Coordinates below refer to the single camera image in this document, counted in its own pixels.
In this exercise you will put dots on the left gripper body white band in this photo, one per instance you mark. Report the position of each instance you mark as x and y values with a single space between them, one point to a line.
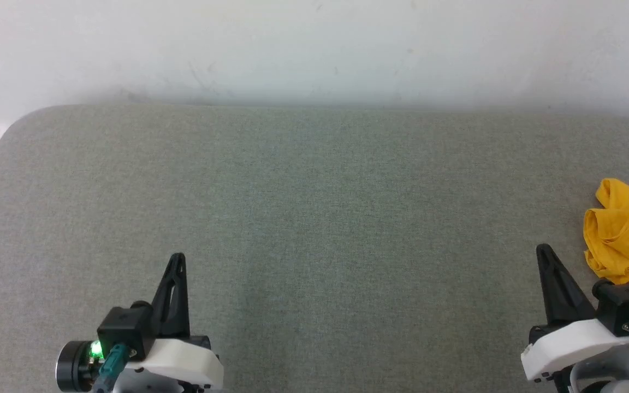
178 363

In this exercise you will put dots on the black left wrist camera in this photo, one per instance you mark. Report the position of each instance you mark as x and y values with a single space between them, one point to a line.
123 327

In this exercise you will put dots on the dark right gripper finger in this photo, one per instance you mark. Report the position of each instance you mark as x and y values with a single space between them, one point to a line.
550 295
574 303

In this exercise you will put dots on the grey fabric sofa seat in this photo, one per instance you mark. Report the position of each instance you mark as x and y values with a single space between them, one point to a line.
320 245

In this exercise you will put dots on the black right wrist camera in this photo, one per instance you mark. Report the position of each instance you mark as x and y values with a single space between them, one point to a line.
625 303

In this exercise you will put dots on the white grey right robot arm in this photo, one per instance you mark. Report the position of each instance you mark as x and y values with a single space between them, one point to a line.
609 364

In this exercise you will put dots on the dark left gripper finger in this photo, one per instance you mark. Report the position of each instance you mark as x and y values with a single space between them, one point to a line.
182 311
162 311

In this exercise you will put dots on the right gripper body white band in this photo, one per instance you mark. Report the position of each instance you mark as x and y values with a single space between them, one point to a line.
571 344

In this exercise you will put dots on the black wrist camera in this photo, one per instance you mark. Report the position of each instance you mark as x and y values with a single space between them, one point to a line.
625 303
123 327

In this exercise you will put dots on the yellow tiger face garment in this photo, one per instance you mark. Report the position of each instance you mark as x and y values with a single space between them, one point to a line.
628 234

